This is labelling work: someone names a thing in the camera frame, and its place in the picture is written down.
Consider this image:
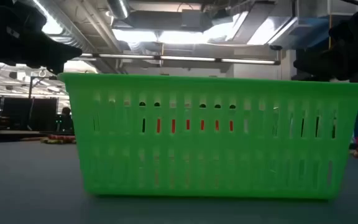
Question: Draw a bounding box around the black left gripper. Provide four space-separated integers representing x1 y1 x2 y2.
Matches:
0 0 83 75

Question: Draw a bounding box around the person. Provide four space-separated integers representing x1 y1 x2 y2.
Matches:
60 106 75 132

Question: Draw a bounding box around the dark monitor screen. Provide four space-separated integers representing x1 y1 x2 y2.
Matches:
29 98 58 131

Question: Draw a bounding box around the long tube light fixture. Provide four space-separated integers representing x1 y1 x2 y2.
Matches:
79 53 281 65

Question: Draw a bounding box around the grey ceiling unit box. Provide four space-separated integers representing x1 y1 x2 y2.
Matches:
180 9 203 30

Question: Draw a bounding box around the green plastic basket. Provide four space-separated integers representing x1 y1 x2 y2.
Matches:
57 72 358 200

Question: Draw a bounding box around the silver rectangular air duct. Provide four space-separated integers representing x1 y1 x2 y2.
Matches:
233 0 332 50

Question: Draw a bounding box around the silver round air duct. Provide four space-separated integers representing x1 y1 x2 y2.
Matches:
106 0 130 20

